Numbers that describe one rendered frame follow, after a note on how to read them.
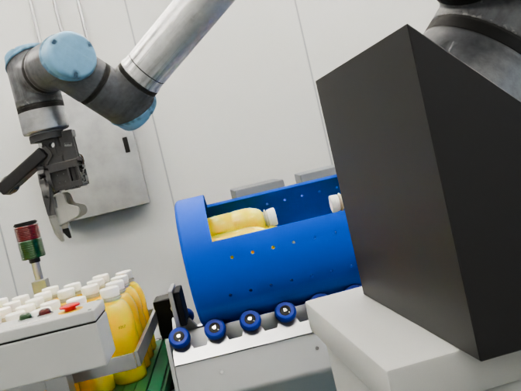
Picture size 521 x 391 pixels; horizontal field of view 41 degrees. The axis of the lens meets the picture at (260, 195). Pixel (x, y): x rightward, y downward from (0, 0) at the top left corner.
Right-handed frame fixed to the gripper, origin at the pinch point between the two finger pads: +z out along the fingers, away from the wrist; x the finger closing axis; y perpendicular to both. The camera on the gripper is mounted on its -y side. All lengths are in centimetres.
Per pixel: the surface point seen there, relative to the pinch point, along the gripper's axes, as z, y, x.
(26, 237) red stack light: 1, -20, 46
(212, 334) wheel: 27.1, 24.3, 1.1
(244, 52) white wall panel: -78, 70, 345
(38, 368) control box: 20.4, -4.3, -21.0
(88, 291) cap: 13.9, -0.3, 12.4
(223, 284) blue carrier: 17.2, 29.0, -0.9
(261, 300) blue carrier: 22.9, 35.7, 2.0
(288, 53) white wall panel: -71, 100, 347
